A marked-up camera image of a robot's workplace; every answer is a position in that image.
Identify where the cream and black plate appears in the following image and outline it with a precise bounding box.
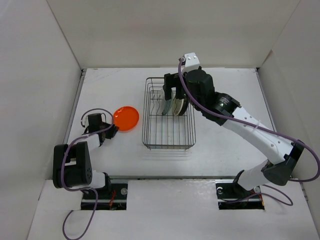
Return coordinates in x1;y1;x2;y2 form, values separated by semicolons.
172;98;185;116

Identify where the clear glass plate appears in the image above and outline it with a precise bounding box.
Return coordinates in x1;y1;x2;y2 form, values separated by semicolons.
158;89;174;116

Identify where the orange plate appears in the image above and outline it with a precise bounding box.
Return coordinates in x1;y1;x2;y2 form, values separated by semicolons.
113;106;140;132

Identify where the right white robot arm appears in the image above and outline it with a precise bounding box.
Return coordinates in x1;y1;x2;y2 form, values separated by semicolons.
162;67;305;197

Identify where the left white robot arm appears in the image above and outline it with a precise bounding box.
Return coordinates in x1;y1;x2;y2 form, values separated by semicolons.
52;113;119;199

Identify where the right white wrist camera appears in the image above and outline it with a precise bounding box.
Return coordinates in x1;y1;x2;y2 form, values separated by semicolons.
181;52;200;73

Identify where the grey wire dish rack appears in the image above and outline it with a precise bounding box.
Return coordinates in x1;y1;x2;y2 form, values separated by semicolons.
142;77;196;150

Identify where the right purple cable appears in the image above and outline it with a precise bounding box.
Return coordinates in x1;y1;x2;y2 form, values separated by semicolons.
177;57;320;206

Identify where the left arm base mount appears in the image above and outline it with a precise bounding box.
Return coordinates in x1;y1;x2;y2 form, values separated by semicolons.
80;179;128;211

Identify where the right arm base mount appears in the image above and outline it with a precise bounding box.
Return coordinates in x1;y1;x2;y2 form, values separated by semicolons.
215;181;265;211

